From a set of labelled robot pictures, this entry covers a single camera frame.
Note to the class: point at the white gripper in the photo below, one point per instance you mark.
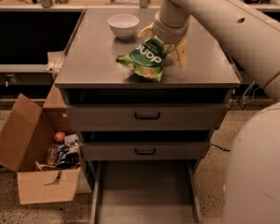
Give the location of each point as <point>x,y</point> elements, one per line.
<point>168,33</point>

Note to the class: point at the green rice chip bag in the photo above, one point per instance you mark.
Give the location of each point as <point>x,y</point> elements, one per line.
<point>147,59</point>

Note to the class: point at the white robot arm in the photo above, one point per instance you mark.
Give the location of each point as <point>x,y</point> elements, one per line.
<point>252,182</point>

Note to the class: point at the grey top drawer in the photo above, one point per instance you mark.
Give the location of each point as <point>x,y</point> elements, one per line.
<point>158,117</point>

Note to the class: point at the grey drawer cabinet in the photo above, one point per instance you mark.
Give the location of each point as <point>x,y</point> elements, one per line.
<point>128,100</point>

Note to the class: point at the grey middle drawer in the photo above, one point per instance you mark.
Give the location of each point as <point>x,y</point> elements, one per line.
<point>136,151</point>

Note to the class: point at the grey open bottom drawer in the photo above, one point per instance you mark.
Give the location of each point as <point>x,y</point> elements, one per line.
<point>145,192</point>

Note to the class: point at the white ceramic bowl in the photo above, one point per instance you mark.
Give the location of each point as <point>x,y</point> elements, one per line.
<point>123,26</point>

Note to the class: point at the red apple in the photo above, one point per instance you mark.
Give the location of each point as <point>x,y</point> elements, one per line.
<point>59,137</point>

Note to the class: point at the clear plastic bottle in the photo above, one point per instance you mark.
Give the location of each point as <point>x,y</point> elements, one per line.
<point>52,155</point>

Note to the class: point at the open cardboard box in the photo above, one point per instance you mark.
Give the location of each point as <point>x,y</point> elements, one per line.
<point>24,141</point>

